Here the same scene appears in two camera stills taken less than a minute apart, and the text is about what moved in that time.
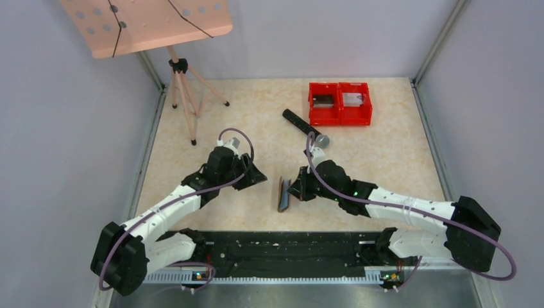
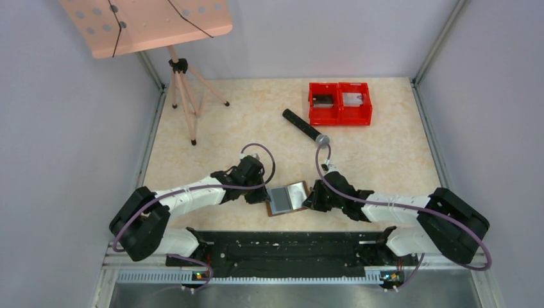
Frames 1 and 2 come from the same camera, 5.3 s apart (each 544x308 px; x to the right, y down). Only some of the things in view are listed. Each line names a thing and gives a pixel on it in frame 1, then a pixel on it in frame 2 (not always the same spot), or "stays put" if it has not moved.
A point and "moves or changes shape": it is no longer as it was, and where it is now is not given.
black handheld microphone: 321,140 stays put
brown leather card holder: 283,194 moves or changes shape
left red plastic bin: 324,103 stays put
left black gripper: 256,177 → 261,196
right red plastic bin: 355,104 stays put
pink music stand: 111,27 stays put
